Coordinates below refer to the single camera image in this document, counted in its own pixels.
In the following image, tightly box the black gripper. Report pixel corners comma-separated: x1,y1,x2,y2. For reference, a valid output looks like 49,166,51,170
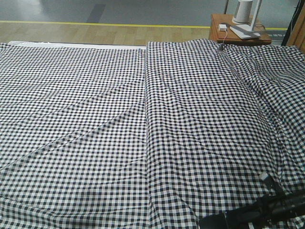
199,199,269,229

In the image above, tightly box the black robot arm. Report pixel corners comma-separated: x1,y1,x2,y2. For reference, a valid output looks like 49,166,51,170
199,191,305,229

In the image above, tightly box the white desk lamp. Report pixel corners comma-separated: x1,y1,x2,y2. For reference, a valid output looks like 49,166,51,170
230,0,262,40

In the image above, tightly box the black white checkered blanket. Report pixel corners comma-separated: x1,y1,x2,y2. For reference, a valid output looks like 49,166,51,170
145,40,305,229

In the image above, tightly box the wooden bedside table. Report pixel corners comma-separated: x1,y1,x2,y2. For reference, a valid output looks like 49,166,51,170
209,14,272,46

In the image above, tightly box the black white checkered bedsheet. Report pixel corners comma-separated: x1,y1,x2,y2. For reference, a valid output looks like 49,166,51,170
0,43,150,229

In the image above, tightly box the white charger adapter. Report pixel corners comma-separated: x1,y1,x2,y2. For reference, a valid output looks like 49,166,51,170
218,24,227,31

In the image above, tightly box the white cylindrical speaker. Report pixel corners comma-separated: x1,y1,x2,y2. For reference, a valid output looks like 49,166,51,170
232,0,253,24

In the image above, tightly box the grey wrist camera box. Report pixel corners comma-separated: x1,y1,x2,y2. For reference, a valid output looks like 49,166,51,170
259,172,274,189

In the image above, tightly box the black camera cable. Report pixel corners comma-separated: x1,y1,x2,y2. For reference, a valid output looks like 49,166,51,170
270,182,288,198

